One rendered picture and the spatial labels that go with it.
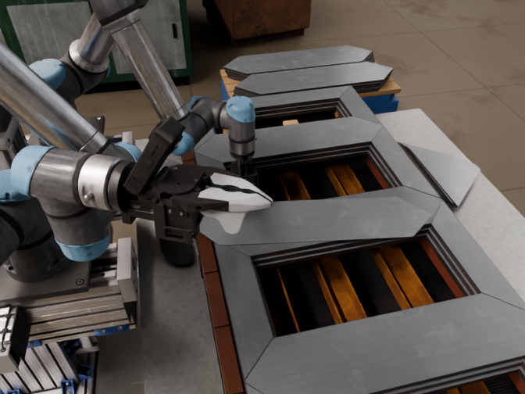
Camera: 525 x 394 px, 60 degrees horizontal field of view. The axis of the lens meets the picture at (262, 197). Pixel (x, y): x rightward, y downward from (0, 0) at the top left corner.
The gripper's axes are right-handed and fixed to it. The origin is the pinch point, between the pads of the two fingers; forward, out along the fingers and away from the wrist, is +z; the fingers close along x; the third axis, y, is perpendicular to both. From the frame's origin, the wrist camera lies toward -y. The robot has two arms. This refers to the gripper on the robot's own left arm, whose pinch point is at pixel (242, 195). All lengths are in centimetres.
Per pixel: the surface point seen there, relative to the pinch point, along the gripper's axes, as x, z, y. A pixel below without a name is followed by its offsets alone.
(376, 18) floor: 217, 87, -348
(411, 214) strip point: 49, 1, 20
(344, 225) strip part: 27.3, 0.8, 19.4
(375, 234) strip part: 34.7, 0.8, 25.2
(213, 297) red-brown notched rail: -15.0, 4.7, 33.2
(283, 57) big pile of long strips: 41, 2, -100
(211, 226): -11.8, 0.7, 10.4
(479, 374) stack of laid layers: 41, 3, 70
